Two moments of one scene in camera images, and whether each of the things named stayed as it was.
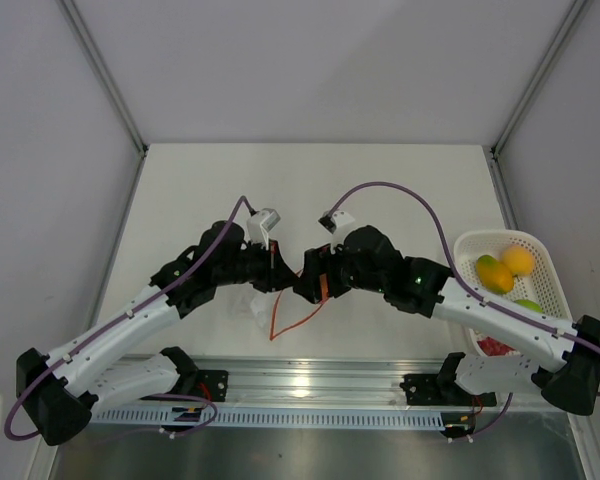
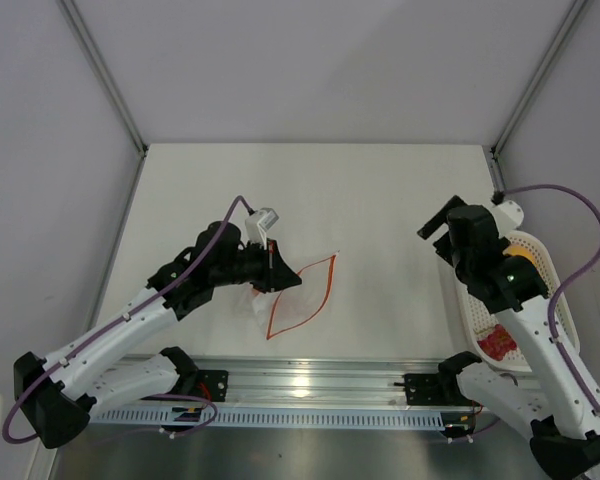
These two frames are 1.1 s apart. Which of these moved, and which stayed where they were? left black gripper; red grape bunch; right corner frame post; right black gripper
Moved: right black gripper
Stayed: right corner frame post; red grape bunch; left black gripper
